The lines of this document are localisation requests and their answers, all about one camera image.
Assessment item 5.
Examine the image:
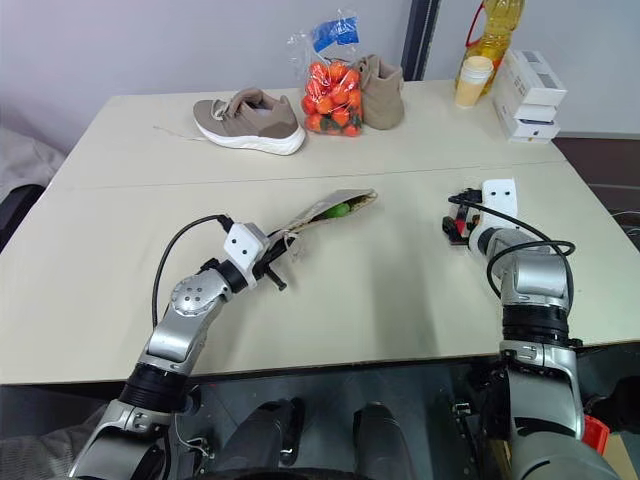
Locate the dark vertical post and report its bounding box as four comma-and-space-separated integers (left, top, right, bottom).
401, 0, 441, 82

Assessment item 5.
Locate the beige grid pouch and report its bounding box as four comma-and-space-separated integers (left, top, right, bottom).
272, 187, 378, 251

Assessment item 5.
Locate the red marker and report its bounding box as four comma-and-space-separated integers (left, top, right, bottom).
448, 205, 474, 238

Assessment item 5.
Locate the flat white box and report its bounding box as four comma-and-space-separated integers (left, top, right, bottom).
492, 102, 561, 145

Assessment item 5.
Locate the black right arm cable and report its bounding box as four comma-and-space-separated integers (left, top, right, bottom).
462, 197, 576, 300

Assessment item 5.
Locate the yellow cooking oil bottle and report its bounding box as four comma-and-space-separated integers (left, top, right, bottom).
454, 0, 527, 99

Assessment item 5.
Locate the plastic bag of oranges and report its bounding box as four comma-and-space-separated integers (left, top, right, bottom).
286, 7, 366, 139

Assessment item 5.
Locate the dark rounded shape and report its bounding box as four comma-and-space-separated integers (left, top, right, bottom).
212, 398, 306, 474

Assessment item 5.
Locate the white box blue print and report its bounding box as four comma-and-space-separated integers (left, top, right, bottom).
493, 94, 559, 126

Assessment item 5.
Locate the beige sneaker white sole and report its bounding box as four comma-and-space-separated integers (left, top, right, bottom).
152, 87, 307, 157

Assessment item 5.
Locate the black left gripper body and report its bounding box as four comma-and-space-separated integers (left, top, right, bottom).
252, 238, 282, 280

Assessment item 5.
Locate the red plastic part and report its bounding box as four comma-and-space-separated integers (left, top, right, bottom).
582, 413, 611, 454

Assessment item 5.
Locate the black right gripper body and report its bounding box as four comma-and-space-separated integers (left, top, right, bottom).
455, 198, 485, 240

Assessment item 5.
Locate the green highlighter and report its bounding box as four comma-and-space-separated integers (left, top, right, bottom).
319, 201, 354, 220

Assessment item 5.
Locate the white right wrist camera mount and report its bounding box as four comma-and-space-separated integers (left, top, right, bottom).
468, 176, 519, 227

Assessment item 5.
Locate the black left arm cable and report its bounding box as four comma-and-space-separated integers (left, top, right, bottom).
151, 214, 234, 329

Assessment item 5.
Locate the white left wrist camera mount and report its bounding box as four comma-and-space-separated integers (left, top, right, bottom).
222, 222, 272, 290

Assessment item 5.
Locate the white cloth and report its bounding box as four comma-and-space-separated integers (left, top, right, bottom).
0, 127, 66, 201

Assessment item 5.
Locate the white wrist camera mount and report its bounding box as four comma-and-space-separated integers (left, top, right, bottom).
222, 222, 272, 290
468, 176, 519, 227

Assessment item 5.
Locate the black chair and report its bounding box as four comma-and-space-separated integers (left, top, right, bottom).
0, 183, 47, 251

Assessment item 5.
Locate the large white box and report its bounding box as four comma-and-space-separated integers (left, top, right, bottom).
496, 48, 568, 109

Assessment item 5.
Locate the beige sneaker heel up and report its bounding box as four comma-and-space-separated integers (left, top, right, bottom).
354, 54, 406, 131

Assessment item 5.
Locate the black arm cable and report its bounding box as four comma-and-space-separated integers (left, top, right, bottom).
151, 214, 234, 329
462, 197, 576, 300

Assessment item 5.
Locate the cream paper cup stack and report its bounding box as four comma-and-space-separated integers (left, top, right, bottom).
453, 55, 494, 110

